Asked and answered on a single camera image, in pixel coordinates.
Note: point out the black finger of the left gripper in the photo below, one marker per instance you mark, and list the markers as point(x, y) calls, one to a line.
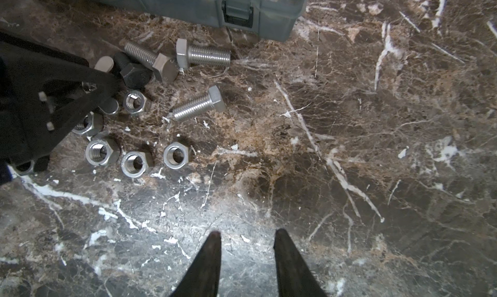
point(45, 93)

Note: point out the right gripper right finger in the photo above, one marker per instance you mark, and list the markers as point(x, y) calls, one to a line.
point(293, 275)

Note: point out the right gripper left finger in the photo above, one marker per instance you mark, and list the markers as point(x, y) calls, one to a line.
point(203, 276)

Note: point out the black hex bolt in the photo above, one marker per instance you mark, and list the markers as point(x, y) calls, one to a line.
point(134, 75)

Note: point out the silver wing nut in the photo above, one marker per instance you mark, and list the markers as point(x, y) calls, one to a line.
point(108, 104)

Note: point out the black hex nut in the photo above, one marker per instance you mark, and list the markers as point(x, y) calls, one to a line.
point(32, 167)

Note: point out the silver hex nut lower left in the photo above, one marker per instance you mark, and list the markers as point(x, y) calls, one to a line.
point(102, 152)

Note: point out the silver hex nut small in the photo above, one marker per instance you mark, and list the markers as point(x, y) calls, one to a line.
point(136, 103)

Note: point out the silver hex nut middle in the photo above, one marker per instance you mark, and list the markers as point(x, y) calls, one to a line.
point(135, 164)

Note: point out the silver hex bolt left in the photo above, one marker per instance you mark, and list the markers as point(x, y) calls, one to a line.
point(165, 68)

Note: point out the silver hex bolt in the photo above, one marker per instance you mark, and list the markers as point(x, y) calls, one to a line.
point(211, 101)
point(165, 68)
point(188, 54)

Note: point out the silver hex nut right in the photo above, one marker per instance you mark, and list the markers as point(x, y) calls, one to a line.
point(177, 155)

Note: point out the silver hex bolt top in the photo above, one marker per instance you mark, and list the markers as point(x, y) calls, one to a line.
point(188, 54)

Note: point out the silver hex bolt lower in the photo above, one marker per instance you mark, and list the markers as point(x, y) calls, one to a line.
point(211, 101)

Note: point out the clear plastic organizer box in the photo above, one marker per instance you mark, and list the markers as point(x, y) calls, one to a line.
point(269, 19)

